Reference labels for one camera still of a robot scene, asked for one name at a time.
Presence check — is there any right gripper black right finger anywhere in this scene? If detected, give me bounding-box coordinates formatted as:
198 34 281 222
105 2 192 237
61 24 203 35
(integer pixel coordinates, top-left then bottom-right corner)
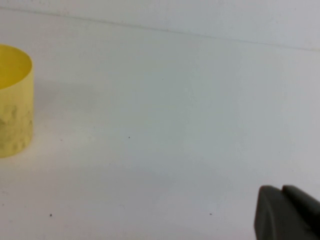
282 184 320 226

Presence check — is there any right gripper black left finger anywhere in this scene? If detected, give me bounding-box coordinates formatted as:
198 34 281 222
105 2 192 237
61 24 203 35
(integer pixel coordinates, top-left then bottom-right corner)
253 185 320 240

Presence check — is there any yellow plastic cup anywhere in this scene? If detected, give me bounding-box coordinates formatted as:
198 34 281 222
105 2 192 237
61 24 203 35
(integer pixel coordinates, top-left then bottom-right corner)
0 44 35 159

